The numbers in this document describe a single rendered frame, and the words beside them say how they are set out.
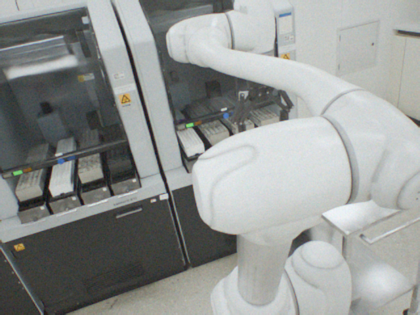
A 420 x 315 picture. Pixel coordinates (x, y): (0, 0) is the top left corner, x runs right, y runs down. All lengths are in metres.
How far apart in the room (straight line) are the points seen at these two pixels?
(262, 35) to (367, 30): 2.76
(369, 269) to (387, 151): 1.48
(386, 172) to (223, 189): 0.20
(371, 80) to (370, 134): 3.39
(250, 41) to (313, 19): 2.38
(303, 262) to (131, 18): 1.35
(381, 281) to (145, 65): 1.50
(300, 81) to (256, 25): 0.31
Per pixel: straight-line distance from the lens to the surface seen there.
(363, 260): 1.97
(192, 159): 1.82
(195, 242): 2.13
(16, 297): 2.26
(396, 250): 2.46
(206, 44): 0.85
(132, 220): 1.94
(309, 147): 0.44
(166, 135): 1.82
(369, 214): 1.38
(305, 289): 1.00
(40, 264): 2.09
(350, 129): 0.47
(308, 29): 3.30
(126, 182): 1.80
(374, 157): 0.47
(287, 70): 0.70
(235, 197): 0.42
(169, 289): 2.28
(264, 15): 0.95
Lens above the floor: 1.69
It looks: 29 degrees down
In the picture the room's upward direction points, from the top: 11 degrees counter-clockwise
